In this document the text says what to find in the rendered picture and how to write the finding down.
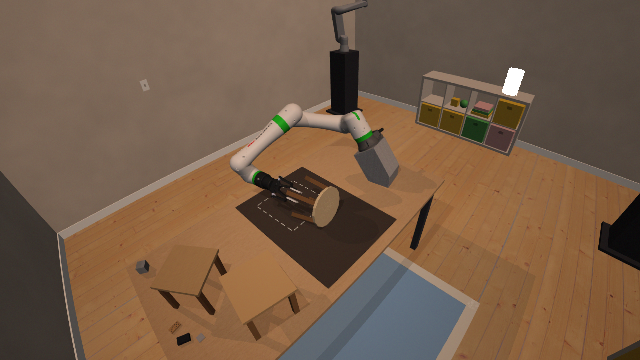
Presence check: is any dark brown rectangular mat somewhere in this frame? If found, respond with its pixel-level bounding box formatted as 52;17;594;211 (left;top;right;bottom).
236;167;397;289

